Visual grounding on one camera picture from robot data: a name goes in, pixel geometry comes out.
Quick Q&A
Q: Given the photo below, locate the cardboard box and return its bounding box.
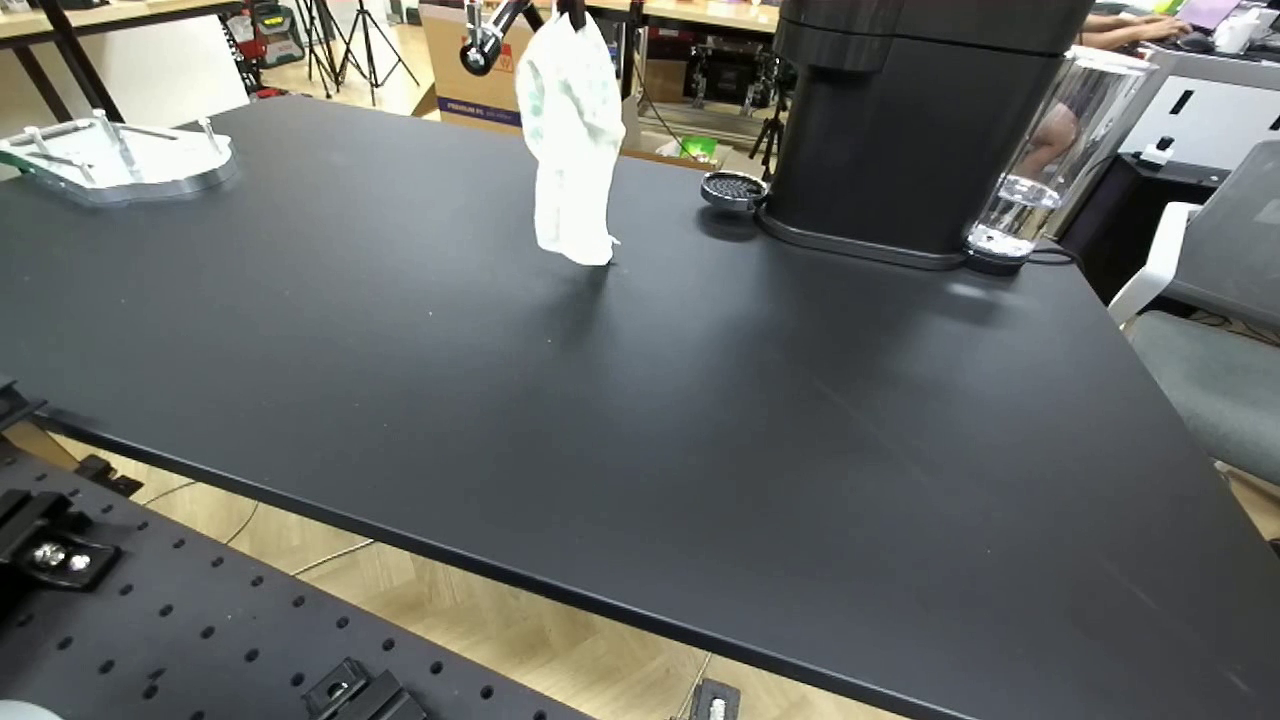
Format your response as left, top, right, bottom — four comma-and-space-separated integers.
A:
419, 0, 547, 130

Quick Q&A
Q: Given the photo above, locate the grey office chair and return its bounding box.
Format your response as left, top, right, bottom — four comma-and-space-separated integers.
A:
1107, 139, 1280, 491

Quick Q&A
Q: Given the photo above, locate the clear water tank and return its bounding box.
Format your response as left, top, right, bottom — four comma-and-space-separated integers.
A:
964, 45, 1163, 278

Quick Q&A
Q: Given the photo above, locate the white cloth with green print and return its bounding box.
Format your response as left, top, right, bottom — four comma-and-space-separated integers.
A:
514, 12, 628, 268

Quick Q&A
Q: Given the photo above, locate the white desk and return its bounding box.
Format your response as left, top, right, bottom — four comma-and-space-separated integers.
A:
1118, 45, 1280, 172

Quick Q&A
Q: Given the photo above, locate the round black drip tray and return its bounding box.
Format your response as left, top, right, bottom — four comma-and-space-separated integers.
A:
699, 170, 770, 214

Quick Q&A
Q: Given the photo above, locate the group of black tripods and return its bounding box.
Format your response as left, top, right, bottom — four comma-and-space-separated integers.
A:
294, 0, 422, 107

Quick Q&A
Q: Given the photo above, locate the wooden table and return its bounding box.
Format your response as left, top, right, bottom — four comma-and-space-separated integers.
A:
0, 0, 247, 126

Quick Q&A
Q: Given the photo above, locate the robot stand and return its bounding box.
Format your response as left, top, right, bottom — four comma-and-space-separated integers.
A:
0, 375, 593, 720

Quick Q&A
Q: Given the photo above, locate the green and red tool case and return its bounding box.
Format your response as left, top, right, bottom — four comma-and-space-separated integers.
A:
222, 0, 307, 73

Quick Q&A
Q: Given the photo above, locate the black clamp bracket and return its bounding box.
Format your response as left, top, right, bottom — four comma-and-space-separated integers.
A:
300, 657, 431, 720
0, 488, 123, 593

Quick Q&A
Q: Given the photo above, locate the camera on mount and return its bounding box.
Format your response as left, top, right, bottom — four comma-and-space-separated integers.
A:
459, 0, 533, 77

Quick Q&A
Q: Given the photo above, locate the black tripod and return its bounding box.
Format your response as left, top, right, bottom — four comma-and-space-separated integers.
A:
748, 52, 798, 183

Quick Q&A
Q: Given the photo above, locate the black coffee machine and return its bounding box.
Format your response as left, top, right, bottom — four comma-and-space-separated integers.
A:
753, 0, 1097, 272

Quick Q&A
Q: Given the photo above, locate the person's forearm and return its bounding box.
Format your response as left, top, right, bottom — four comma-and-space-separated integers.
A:
1078, 12, 1193, 52

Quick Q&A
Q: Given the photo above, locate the white cable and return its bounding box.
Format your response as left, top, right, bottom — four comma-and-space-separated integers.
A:
289, 539, 375, 578

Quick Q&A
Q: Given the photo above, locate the clear acrylic peg rack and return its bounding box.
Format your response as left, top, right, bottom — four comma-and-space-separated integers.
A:
0, 108, 240, 207

